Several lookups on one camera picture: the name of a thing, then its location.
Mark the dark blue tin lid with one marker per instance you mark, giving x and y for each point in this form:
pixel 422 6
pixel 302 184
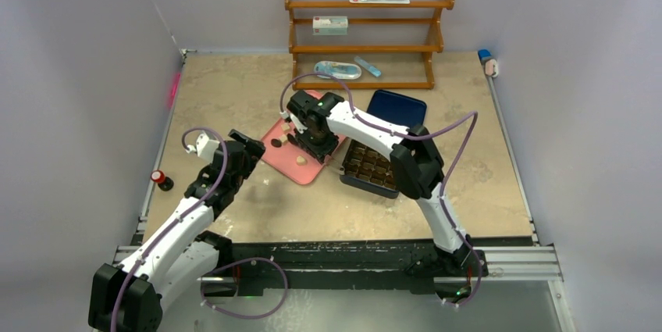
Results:
pixel 397 108

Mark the pink plastic tray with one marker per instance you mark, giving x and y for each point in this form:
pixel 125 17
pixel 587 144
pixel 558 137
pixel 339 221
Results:
pixel 283 159

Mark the wooden shelf rack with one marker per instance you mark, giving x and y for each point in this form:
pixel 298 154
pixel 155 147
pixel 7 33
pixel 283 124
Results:
pixel 412 31

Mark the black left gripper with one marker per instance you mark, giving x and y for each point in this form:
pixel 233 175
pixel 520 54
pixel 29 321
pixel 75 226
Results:
pixel 252 151

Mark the blue white corner device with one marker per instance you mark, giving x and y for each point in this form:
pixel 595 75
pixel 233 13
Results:
pixel 489 63

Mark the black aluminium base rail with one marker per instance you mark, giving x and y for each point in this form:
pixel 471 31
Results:
pixel 417 266

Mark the red black button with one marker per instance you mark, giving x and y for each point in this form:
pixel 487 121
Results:
pixel 163 182

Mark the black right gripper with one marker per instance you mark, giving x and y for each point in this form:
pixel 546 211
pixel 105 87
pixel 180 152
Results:
pixel 318 142

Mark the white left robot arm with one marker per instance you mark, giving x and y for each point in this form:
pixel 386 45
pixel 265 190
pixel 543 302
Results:
pixel 165 241

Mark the blue chocolate tin box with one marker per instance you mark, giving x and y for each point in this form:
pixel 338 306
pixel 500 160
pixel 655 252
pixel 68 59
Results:
pixel 365 169

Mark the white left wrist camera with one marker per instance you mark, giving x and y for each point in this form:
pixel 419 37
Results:
pixel 204 147

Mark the light blue oval package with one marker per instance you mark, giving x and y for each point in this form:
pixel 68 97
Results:
pixel 339 70

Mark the light blue small tube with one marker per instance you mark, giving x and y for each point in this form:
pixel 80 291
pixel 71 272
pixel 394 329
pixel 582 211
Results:
pixel 373 70

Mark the white green small box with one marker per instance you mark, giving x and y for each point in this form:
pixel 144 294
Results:
pixel 330 25

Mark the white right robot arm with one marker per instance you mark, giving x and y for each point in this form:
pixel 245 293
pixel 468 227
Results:
pixel 416 163

